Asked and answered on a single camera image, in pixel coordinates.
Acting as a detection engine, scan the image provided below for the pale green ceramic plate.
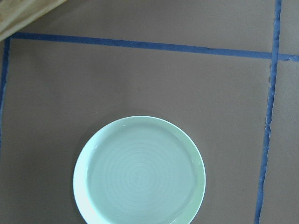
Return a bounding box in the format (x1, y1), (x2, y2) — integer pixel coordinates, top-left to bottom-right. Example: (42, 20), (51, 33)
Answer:
(73, 116), (206, 224)

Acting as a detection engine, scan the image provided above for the wooden dish rack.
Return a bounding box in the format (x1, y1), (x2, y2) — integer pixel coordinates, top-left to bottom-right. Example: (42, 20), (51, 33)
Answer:
(0, 0), (65, 41)

